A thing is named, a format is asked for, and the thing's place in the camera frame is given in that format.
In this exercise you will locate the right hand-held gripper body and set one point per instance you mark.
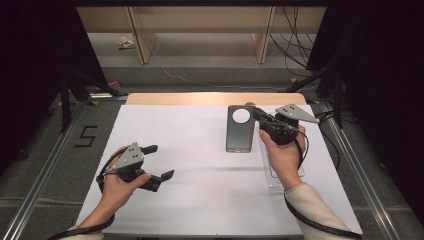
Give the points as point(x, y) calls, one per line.
point(293, 111)

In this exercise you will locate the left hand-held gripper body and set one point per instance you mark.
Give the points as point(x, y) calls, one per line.
point(128, 160)

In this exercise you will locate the grey phone case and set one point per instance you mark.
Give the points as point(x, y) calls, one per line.
point(238, 136)

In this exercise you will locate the person's left hand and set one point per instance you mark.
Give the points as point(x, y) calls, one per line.
point(118, 195)

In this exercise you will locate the person's right hand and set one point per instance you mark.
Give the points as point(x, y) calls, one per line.
point(286, 160)

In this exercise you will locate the small dark round object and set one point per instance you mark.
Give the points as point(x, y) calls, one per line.
point(250, 103)

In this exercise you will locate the yellow tape piece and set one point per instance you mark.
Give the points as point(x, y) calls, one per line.
point(293, 80)
point(94, 102)
point(315, 101)

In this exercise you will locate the white table board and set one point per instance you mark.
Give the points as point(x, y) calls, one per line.
point(200, 200)

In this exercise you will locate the black metal stand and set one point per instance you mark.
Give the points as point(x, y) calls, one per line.
point(338, 100)
point(65, 100)

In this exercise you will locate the light wooden table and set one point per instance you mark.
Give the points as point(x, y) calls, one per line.
point(183, 99)

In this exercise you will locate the flat white book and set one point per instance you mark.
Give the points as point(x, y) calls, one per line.
point(100, 95)

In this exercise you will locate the pink object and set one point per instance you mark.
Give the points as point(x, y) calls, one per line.
point(113, 84)

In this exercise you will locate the dark curtain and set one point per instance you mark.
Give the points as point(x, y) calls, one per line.
point(30, 66)
point(383, 83)

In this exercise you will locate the crumpled white paper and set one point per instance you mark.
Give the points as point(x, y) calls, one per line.
point(125, 42)

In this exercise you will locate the light wooden shelf unit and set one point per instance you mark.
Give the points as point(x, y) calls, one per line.
point(200, 20)

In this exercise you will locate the metal floor rail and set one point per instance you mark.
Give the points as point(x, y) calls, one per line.
point(40, 186)
point(364, 186)

